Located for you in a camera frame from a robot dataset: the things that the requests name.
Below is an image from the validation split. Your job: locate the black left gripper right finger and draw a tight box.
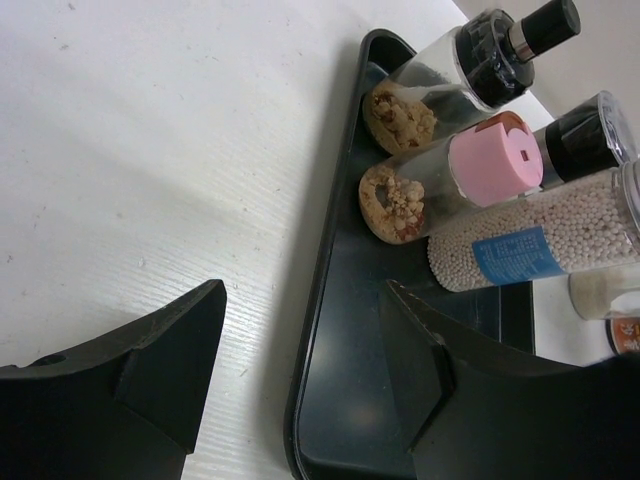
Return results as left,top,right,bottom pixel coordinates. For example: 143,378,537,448
379,281,639,479

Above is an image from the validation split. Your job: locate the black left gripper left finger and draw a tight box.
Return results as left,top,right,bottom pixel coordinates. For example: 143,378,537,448
1,280,227,479

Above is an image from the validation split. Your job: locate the black knob grinder bottle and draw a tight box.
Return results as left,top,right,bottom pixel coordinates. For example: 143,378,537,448
568,262,639,320

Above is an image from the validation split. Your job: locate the black knob spice bottle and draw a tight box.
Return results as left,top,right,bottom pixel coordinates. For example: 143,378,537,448
362,1,581,155

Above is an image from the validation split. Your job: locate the pink cap spice bottle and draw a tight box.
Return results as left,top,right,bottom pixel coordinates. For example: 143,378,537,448
358,111,543,245

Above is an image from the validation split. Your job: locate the red label lid spice jar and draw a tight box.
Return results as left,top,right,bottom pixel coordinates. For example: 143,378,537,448
605,317,640,355

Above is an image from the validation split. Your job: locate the black rectangular tray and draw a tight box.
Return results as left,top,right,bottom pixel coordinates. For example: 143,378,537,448
284,29,535,479

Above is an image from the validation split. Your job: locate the silver lid blue label jar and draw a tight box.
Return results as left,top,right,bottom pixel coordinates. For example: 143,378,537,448
427,162,639,292

